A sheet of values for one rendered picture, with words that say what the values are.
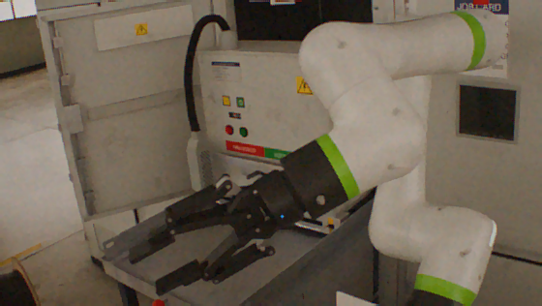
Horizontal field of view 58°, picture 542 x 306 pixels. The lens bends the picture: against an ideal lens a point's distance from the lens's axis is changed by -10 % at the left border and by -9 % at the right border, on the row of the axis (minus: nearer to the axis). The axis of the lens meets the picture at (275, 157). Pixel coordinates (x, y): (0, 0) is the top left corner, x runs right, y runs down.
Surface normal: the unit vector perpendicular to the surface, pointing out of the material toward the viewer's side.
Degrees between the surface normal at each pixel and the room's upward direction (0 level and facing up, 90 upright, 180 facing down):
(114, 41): 90
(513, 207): 90
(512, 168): 90
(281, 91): 90
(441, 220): 46
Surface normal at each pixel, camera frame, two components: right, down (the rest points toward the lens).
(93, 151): 0.43, 0.28
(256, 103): -0.62, 0.33
